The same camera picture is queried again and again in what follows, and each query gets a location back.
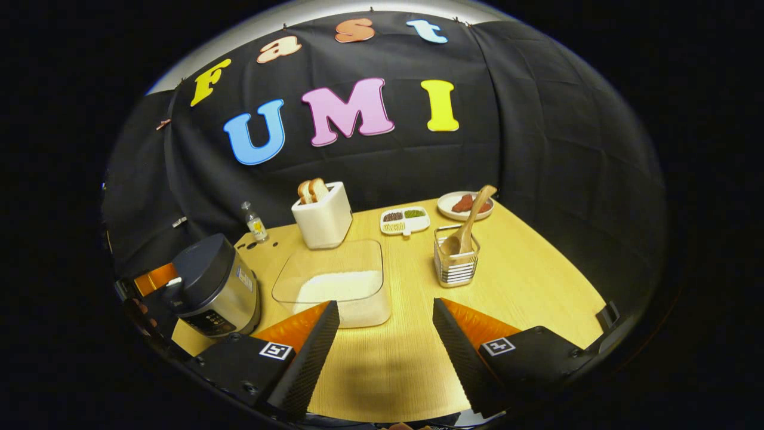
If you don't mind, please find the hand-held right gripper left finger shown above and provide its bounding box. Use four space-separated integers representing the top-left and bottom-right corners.
182 300 341 423

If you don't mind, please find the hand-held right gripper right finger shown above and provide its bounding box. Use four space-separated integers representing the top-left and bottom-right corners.
432 298 597 419

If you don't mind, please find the dark grey rice cooker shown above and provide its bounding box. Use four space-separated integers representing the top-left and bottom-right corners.
162 233 262 338

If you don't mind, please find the white rice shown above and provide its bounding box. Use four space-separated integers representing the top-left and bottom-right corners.
292 270 390 328

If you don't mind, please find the metal wire chopstick holder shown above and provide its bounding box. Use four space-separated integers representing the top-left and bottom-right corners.
433 225 481 288

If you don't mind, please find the wooden spoon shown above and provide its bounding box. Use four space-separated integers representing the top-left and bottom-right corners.
440 185 498 257

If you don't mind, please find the small glass bottle yellow label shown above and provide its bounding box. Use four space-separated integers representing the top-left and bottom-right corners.
241 201 269 242

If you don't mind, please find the white toaster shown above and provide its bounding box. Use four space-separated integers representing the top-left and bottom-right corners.
291 182 353 250

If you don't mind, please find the white divided bean dish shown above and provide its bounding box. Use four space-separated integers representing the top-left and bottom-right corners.
380 206 431 237

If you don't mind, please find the white round plate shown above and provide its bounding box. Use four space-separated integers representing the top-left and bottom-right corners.
437 191 495 222

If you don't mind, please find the black bracket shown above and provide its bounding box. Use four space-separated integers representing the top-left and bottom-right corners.
596 302 621 332

